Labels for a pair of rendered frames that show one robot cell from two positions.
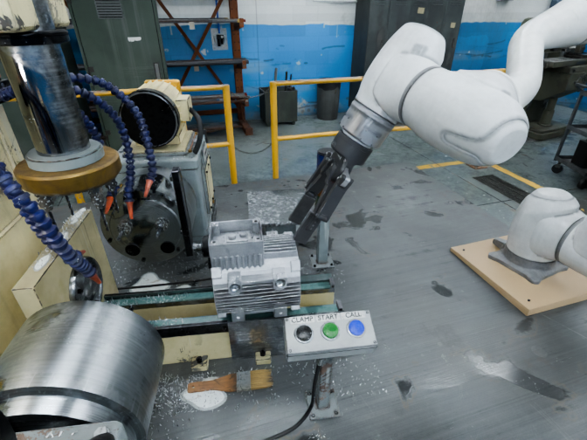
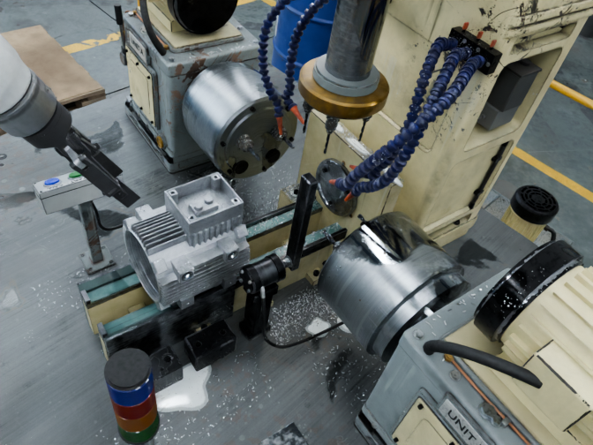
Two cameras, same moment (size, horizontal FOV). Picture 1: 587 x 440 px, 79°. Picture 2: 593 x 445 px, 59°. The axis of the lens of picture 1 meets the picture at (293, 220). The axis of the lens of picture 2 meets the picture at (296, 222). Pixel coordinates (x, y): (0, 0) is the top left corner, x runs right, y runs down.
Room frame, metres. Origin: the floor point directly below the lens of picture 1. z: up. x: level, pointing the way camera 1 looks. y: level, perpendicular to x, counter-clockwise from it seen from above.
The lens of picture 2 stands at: (1.38, -0.14, 1.87)
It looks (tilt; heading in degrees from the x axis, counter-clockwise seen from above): 46 degrees down; 144
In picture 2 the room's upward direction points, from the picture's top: 12 degrees clockwise
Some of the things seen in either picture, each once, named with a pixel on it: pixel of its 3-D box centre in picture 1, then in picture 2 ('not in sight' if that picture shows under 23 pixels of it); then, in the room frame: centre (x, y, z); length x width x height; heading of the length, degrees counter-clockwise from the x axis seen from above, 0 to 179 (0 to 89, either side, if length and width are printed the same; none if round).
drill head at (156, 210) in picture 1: (155, 208); (401, 295); (0.99, 0.44, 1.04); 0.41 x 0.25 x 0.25; 7
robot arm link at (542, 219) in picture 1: (544, 222); not in sight; (0.99, -0.81, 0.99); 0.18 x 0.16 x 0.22; 26
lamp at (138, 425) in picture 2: not in sight; (135, 406); (1.03, -0.10, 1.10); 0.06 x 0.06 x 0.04
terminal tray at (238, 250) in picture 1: (237, 244); (204, 209); (0.69, 0.13, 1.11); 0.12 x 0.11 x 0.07; 99
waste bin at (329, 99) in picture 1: (328, 99); not in sight; (5.97, -0.56, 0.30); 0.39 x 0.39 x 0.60
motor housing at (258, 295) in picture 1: (256, 273); (186, 246); (0.70, 0.09, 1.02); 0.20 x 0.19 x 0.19; 99
